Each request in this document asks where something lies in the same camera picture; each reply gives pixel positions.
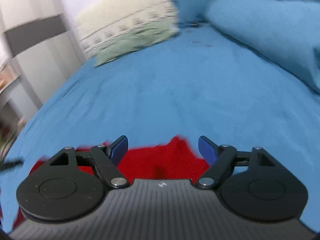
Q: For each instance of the white grey wardrobe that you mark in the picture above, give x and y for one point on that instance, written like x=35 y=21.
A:
x=41 y=43

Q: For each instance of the white shelf desk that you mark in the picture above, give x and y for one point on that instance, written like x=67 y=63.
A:
x=19 y=104

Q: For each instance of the folded blue duvet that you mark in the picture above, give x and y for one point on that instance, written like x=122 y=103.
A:
x=284 y=31

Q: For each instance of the blue pillow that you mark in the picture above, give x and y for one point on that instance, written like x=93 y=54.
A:
x=191 y=12

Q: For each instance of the red cloth garment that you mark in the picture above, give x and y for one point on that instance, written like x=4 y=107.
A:
x=68 y=185

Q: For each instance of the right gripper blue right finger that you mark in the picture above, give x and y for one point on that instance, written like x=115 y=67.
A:
x=220 y=160

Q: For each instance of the blue bed sheet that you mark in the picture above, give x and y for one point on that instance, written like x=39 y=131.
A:
x=199 y=83

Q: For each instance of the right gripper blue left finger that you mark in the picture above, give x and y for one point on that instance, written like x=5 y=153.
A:
x=106 y=158

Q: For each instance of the green pillow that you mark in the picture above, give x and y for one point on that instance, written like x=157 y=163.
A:
x=137 y=39

